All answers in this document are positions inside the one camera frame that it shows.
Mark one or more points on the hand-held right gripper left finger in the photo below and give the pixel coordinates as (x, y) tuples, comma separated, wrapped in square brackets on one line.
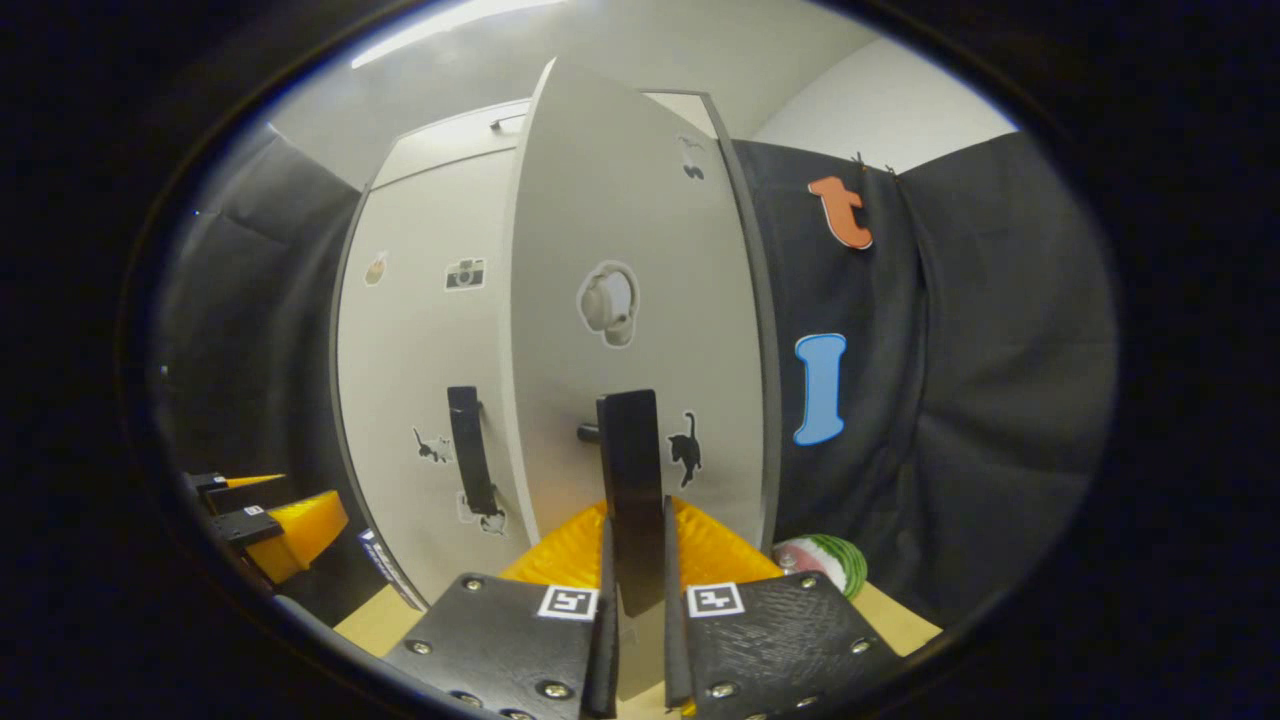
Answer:
[(604, 670)]

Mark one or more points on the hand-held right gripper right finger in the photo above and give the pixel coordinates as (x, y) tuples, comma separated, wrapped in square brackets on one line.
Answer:
[(676, 660)]

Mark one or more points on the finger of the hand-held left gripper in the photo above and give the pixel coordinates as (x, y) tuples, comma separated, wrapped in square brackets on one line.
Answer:
[(240, 525), (250, 495)]

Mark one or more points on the white cabinet door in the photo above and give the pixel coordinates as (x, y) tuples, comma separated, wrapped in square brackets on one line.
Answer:
[(620, 180), (410, 350)]

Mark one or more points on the white double-door shoe cabinet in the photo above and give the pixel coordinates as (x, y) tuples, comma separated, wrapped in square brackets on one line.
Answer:
[(771, 400)]

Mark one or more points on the black backdrop cloth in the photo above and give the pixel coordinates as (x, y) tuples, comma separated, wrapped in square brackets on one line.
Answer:
[(250, 330), (1000, 350)]

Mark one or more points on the watermelon slice toy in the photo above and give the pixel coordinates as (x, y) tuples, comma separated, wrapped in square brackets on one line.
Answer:
[(835, 560)]

